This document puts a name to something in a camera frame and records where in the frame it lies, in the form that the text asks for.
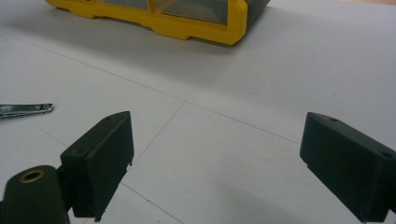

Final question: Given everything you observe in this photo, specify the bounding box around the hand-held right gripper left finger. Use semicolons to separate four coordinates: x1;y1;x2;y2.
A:
60;110;135;223

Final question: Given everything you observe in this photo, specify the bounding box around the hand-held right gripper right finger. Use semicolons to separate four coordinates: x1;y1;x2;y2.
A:
299;111;396;224

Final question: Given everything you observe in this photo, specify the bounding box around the yellow black drawer organizer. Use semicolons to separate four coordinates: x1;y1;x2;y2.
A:
45;0;271;46

